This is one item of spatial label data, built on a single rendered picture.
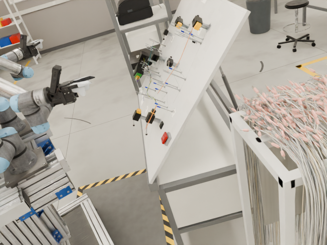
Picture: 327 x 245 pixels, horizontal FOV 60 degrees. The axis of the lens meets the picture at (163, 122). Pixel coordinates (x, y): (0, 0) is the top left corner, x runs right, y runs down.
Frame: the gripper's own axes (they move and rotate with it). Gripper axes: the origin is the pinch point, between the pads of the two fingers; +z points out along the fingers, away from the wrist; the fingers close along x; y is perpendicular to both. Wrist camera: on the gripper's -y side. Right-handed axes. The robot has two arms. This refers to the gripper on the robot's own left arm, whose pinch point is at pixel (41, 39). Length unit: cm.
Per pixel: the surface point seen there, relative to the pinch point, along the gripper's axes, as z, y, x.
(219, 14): 15, -21, 137
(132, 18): 64, 3, 38
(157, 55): 32, 17, 82
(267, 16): 434, 121, 55
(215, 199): -22, 79, 150
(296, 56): 319, 141, 132
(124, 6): 62, -7, 35
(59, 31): 393, 185, -526
